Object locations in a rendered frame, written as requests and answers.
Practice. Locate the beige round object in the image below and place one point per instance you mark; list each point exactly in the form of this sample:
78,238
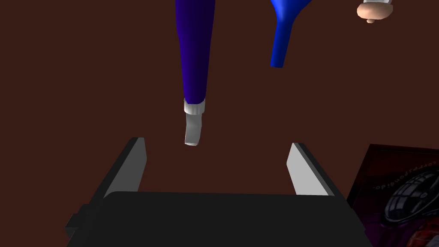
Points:
374,11

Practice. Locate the bright blue spoon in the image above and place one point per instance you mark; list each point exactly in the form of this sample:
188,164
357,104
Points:
283,31

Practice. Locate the dark red book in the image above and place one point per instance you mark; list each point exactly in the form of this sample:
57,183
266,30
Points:
398,195

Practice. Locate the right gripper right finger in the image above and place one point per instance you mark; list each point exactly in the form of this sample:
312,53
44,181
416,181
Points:
305,173

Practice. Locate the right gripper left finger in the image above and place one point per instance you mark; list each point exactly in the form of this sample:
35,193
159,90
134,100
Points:
128,168

